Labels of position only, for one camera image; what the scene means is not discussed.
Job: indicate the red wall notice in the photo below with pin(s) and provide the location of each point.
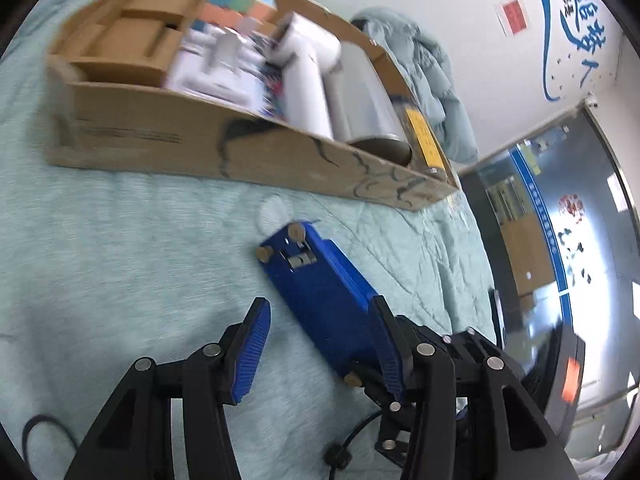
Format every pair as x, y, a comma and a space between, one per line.
514, 16

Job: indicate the silver metal can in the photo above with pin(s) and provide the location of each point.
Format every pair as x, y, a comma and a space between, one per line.
365, 105

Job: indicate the dark furniture piece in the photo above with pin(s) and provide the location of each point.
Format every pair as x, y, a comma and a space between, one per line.
562, 355

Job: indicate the white wall camera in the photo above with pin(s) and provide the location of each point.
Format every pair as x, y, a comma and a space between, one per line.
591, 101

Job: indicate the white hair dryer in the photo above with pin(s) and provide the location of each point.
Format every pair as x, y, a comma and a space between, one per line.
305, 85

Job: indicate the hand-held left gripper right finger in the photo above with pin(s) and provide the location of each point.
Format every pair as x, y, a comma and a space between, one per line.
386, 355

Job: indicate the light grey rectangular box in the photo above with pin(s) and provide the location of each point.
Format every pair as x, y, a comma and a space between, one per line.
210, 77

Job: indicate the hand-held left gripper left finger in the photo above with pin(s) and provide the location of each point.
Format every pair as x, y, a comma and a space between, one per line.
252, 350

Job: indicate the blue plastic device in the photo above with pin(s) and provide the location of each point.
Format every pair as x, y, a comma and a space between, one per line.
325, 300

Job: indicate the yellow label jar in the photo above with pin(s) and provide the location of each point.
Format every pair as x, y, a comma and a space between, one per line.
425, 140

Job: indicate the wide cardboard tray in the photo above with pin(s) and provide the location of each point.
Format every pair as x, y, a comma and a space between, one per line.
175, 145

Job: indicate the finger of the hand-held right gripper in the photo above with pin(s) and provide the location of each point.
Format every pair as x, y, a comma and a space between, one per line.
457, 342
395, 425

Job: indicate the glass door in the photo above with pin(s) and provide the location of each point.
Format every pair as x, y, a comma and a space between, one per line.
530, 240

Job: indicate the light blue quilt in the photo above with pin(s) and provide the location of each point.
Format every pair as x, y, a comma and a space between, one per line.
430, 70

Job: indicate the dark printed box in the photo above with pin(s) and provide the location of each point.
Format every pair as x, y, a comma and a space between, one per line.
272, 95

